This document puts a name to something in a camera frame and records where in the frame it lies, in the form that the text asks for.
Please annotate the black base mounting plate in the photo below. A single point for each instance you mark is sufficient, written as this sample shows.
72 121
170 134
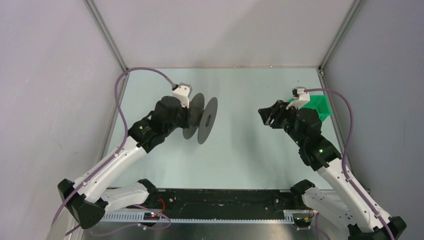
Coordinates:
224 204

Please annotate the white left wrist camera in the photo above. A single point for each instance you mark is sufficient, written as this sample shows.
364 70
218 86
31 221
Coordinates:
182 92

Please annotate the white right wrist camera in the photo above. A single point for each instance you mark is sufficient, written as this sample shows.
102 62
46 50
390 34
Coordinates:
300 98

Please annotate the aluminium corner frame post left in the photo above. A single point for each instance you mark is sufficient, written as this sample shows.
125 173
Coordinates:
104 31

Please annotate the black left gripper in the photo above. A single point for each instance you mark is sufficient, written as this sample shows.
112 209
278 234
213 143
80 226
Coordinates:
187 112

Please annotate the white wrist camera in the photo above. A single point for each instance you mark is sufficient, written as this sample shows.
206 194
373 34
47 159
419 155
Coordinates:
300 98
182 92

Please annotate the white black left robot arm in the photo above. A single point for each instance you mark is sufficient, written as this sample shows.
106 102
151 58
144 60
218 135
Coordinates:
85 197

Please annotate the aluminium corner frame post right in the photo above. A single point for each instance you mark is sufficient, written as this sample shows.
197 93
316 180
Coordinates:
341 32

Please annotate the dark grey cable spool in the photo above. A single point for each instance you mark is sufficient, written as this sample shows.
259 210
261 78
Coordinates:
201 118

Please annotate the aluminium corner frame post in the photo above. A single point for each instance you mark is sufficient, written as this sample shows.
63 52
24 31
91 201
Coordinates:
104 31
341 32

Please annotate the green plastic bin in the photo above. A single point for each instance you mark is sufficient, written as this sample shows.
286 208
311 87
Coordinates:
317 108

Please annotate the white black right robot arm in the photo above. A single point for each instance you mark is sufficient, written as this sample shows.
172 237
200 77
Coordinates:
356 210

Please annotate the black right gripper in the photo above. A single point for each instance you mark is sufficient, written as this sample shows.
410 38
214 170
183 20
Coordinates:
275 111

